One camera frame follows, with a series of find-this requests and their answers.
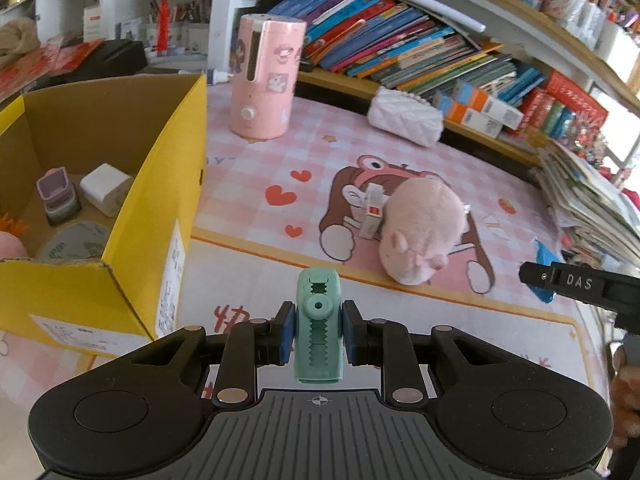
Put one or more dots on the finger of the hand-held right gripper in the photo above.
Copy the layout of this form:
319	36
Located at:
565	282

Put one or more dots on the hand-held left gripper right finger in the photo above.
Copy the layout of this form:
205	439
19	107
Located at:
349	335

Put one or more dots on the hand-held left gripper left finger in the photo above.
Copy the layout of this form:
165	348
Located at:
288	335

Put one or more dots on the blue wrapper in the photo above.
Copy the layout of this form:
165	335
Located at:
545	255

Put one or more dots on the green plastic clip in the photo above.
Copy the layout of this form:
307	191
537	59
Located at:
320	360

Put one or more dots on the yellow cardboard box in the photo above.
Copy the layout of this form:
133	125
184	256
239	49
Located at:
150	200

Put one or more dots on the pink plush toy orange feet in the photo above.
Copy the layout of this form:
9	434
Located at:
10	245

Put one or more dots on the person's right hand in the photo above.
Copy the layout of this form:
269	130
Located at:
627	405

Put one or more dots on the stack of magazines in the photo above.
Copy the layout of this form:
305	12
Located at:
585	200

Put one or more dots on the pink printed desk mat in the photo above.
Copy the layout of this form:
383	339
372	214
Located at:
450	340

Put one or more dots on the small white and red box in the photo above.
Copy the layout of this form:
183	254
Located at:
371	210

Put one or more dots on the pale pink plush hamster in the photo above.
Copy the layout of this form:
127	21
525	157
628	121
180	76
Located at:
420	225

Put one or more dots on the red boxes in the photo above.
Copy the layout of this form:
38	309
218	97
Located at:
565	110

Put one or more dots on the orange and white box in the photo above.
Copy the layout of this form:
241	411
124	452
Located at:
470	120
487	105

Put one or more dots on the white quilted bag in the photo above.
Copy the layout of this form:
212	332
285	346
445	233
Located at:
405	116

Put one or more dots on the white charger cube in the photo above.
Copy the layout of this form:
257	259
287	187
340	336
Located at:
105	187

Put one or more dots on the pink humidifier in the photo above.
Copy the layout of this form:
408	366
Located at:
265	75

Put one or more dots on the small white bottle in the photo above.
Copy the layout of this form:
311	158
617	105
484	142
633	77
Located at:
219	78

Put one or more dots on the small purple bin toy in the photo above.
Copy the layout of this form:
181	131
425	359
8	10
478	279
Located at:
57	190

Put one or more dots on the row of craft bottles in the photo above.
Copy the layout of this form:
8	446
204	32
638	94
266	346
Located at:
580	5

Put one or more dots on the row of colourful books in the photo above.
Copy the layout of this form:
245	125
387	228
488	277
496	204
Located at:
390	35

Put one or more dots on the pen holder cups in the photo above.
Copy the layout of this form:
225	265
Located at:
187	30

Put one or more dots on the black pouch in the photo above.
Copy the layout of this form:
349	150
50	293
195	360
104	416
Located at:
122	55

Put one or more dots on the red stick toy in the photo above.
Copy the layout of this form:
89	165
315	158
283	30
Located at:
164	20

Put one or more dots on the beige knitted item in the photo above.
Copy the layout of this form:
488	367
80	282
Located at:
17	35

